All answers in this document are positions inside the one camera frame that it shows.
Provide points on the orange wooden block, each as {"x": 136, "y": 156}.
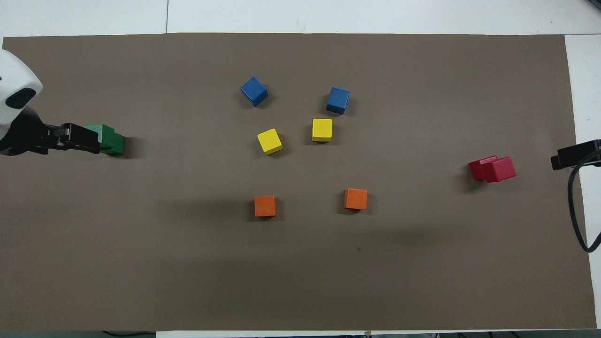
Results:
{"x": 355, "y": 199}
{"x": 265, "y": 206}

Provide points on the blue wooden block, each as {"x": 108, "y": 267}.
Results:
{"x": 338, "y": 99}
{"x": 254, "y": 91}

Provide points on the yellow wooden block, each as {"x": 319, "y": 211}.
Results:
{"x": 269, "y": 141}
{"x": 322, "y": 129}

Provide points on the brown table mat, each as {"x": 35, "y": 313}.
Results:
{"x": 300, "y": 263}

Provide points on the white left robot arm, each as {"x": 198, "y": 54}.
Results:
{"x": 14, "y": 80}

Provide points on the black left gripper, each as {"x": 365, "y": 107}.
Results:
{"x": 23, "y": 136}

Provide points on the green wooden block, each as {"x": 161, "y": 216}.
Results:
{"x": 115, "y": 143}
{"x": 105, "y": 131}

